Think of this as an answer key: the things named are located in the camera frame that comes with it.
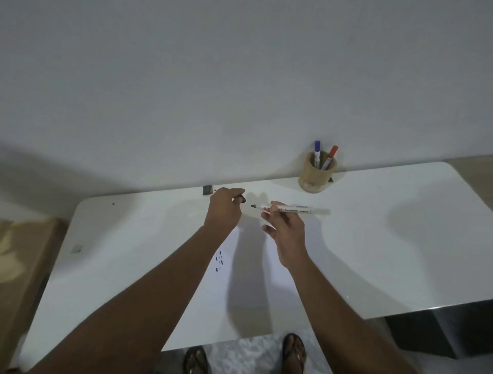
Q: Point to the person's right hand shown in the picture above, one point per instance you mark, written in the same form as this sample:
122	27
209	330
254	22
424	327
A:
290	239

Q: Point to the person's left hand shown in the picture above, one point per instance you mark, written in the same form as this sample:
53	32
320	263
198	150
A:
223	212

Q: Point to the black marker cap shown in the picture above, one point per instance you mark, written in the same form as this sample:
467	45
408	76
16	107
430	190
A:
241	199

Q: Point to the black capped white marker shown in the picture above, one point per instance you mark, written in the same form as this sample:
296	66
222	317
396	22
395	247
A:
300	210

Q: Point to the round wooden pen holder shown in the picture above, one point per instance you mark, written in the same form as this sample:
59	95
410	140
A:
314	179

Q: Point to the white paper sheet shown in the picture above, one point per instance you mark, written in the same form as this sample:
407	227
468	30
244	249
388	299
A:
250	300

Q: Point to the blue capped white marker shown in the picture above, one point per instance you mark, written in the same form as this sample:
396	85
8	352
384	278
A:
317	148

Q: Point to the red capped white marker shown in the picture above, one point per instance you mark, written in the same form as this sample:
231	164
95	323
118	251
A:
332	152

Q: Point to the person's left forearm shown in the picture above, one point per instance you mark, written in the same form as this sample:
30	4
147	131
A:
127	316

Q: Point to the person's right forearm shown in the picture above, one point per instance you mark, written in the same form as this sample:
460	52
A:
346	327

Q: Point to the person's right foot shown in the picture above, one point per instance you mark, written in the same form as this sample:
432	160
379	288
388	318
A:
294	354

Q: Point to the person's foot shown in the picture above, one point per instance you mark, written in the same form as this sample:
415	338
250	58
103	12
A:
196	362
294	354

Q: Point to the person's left foot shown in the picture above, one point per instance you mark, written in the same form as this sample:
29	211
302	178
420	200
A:
196	362

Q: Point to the small torn sticker scrap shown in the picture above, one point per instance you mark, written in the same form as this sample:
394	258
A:
77	249

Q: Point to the light wooden cabinet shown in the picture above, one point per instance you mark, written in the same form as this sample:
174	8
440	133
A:
23	277

